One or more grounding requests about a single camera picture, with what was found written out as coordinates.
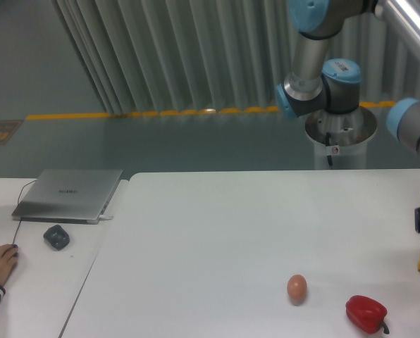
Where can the red bell pepper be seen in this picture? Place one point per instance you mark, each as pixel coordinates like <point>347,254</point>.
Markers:
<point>367,314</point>

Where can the white usb dongle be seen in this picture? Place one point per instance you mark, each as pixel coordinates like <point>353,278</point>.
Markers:
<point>105,217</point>

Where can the brown egg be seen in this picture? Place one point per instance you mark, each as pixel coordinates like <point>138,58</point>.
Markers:
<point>297,288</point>

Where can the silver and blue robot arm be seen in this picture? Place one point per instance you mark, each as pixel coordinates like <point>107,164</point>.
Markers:
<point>329,90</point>

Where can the black computer mouse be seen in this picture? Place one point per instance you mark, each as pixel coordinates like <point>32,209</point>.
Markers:
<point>13,252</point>

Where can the silver closed laptop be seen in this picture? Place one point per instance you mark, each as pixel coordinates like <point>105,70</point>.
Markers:
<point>68,196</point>

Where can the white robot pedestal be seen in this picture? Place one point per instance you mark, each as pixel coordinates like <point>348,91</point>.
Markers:
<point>340,142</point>

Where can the black plastic clip object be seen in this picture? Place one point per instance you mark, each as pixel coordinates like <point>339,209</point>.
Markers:
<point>57,237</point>

